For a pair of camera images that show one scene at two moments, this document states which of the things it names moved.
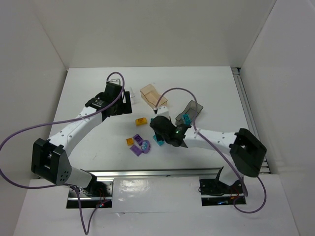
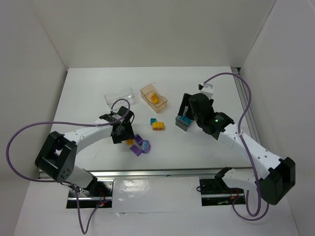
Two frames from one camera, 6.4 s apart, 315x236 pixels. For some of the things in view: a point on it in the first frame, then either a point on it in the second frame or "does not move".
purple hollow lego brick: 138,139 does not move
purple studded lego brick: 136,150 does not move
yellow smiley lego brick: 141,121 -> 154,98
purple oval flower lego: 145,146 does not move
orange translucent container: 149,94 does not move
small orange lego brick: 130,141 does not move
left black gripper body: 125,106 -> 125,136
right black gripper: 157,133 -> 186,108
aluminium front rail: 201,172 does not move
